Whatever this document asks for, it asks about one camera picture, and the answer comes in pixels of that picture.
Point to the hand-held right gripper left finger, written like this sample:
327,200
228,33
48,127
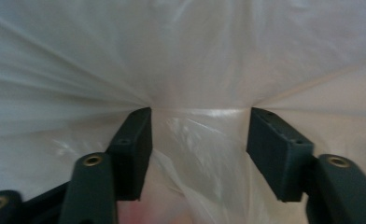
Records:
131,161

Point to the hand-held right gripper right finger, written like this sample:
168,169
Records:
280,155

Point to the pink and white plastic bag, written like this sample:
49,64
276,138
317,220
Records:
187,46

